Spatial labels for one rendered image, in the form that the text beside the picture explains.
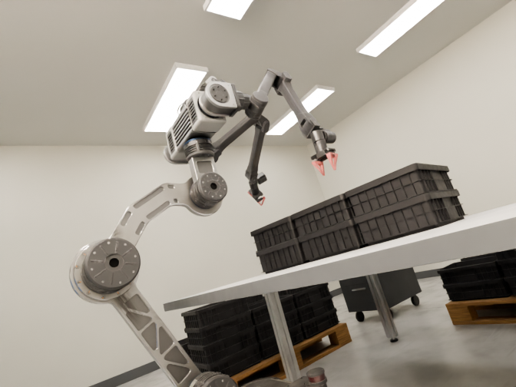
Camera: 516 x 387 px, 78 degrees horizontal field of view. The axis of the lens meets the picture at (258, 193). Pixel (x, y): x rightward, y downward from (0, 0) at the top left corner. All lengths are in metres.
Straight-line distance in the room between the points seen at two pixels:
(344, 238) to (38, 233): 3.44
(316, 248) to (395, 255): 0.85
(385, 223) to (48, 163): 3.88
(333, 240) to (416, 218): 0.35
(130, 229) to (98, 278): 0.28
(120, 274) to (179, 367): 0.46
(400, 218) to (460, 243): 0.71
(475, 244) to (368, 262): 0.19
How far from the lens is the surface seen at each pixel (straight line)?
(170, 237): 4.38
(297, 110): 1.64
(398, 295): 3.35
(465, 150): 4.84
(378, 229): 1.30
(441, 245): 0.58
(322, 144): 1.50
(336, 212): 1.38
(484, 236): 0.56
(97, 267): 1.20
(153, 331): 1.41
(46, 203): 4.28
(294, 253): 1.53
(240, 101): 1.43
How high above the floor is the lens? 0.72
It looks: 13 degrees up
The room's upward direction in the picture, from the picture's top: 16 degrees counter-clockwise
